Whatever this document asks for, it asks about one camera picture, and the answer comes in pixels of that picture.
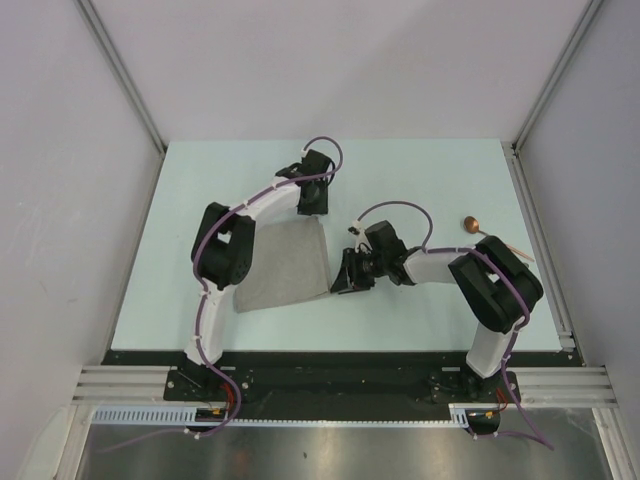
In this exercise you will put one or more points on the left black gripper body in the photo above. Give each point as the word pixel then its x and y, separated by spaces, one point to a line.
pixel 321 193

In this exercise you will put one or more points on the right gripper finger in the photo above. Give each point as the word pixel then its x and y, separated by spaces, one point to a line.
pixel 344 269
pixel 347 286

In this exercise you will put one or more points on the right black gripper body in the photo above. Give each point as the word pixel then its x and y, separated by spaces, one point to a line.
pixel 366 270

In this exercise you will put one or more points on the grey cloth napkin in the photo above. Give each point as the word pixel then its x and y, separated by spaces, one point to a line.
pixel 290 266

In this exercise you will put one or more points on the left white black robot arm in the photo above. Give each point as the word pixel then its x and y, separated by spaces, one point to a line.
pixel 223 250

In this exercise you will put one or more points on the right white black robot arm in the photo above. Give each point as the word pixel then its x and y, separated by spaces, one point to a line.
pixel 499 289

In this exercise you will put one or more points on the copper spoon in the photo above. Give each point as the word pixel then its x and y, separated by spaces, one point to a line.
pixel 472 226

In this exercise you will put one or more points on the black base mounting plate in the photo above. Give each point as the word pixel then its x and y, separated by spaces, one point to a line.
pixel 343 387

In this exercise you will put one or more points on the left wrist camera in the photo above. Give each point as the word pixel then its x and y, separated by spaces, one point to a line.
pixel 305 152

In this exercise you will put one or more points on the aluminium frame rail right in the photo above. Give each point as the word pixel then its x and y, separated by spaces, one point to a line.
pixel 542 253

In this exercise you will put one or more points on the aluminium frame rail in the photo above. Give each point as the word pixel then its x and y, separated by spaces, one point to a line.
pixel 542 253
pixel 121 385

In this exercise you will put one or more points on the aluminium frame rail left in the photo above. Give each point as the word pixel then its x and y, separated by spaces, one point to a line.
pixel 121 385

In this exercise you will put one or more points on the aluminium frame post left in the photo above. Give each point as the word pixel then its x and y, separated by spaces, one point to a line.
pixel 116 64

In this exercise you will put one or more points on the aluminium frame post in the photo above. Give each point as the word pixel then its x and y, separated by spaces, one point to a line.
pixel 116 64
pixel 570 49

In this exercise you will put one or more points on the aluminium frame post right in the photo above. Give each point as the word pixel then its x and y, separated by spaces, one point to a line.
pixel 570 49

